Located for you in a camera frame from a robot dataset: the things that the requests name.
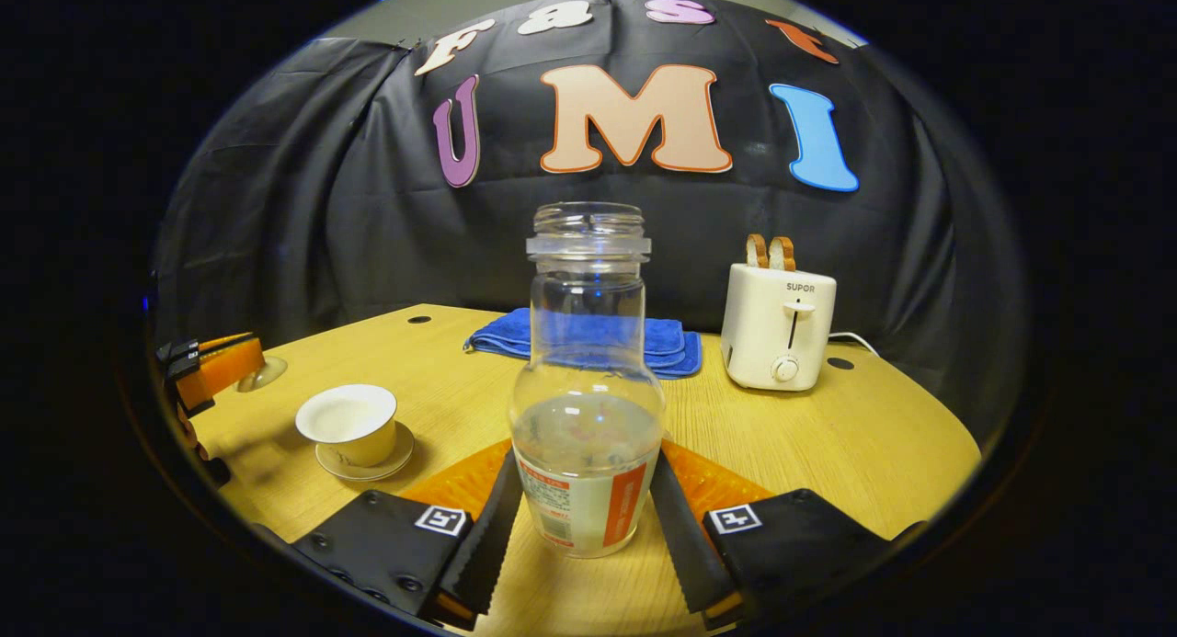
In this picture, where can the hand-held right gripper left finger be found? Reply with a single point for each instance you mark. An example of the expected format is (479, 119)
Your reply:
(487, 536)

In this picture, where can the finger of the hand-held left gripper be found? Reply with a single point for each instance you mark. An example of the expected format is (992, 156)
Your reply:
(221, 370)
(179, 352)

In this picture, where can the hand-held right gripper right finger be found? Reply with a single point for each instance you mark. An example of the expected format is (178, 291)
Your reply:
(680, 536)

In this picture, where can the cream teacup lid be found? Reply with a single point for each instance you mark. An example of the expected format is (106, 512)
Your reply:
(267, 373)

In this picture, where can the clear glass water bottle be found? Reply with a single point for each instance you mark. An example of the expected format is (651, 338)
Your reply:
(587, 472)

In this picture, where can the cream ceramic teacup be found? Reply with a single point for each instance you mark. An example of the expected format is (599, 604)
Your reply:
(354, 435)

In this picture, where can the cream ceramic saucer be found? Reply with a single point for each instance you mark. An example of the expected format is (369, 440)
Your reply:
(400, 449)

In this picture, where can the black backdrop cloth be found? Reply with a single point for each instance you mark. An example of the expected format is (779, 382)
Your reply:
(322, 233)

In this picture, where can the folded blue towel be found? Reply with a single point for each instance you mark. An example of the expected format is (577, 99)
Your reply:
(497, 335)

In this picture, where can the white toaster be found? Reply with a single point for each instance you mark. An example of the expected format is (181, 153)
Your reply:
(763, 334)

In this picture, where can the toast bread slice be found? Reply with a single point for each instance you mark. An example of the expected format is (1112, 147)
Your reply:
(782, 254)
(756, 251)

